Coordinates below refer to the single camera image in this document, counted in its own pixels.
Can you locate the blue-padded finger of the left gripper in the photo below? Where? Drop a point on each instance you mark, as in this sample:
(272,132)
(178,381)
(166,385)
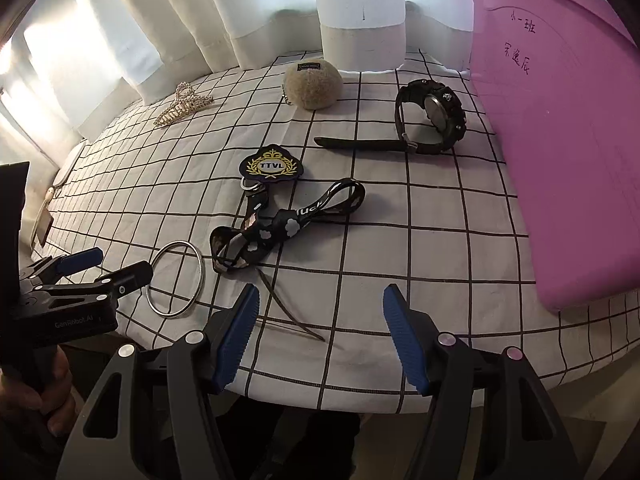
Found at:
(50,270)

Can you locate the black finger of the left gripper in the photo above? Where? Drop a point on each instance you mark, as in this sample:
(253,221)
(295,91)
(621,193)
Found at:
(113,285)

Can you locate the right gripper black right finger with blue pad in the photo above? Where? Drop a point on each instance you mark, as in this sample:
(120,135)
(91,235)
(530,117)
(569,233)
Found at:
(522,436)

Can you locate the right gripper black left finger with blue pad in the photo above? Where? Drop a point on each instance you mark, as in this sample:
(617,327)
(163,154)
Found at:
(149,415)

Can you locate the large silver bangle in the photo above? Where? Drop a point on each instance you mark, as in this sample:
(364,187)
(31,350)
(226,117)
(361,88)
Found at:
(146,291)

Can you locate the pearl hair claw clip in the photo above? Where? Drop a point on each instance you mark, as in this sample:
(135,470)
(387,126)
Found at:
(187,101)

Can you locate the person's left hand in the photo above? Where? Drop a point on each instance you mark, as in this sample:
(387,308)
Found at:
(56,402)

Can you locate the thin dark hair pin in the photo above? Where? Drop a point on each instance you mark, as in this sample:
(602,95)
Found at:
(286,311)

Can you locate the white grid-pattern bedsheet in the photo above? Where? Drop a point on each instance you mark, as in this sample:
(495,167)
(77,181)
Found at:
(447,230)

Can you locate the white sheer curtain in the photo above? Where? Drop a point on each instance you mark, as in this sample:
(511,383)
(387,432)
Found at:
(68,67)

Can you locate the beige fuzzy pouch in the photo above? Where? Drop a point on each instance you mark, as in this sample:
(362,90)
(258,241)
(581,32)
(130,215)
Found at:
(312,84)

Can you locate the pink plastic basin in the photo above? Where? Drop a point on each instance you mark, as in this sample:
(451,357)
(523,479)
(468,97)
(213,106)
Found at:
(559,80)

